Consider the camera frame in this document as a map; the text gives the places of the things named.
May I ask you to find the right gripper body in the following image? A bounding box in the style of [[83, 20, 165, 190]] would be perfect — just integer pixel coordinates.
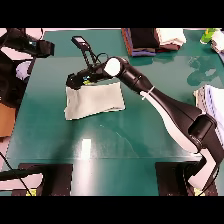
[[65, 66, 108, 90]]

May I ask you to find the pale grey garment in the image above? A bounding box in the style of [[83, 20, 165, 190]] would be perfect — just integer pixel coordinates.
[[63, 81, 126, 121]]

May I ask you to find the blue garment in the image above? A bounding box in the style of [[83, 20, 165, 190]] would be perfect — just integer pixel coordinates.
[[130, 48, 157, 58]]

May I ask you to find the black garment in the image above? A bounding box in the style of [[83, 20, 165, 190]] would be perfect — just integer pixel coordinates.
[[129, 28, 160, 52]]

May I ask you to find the brown garment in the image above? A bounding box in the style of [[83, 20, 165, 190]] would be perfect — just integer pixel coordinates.
[[155, 43, 181, 53]]

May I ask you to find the white garment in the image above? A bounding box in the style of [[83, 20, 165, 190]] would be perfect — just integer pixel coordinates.
[[155, 28, 187, 48]]

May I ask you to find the green garment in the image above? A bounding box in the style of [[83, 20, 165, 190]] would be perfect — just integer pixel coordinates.
[[199, 28, 218, 45]]

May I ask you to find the black cable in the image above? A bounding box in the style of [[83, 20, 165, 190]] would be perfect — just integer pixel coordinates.
[[0, 151, 35, 197]]

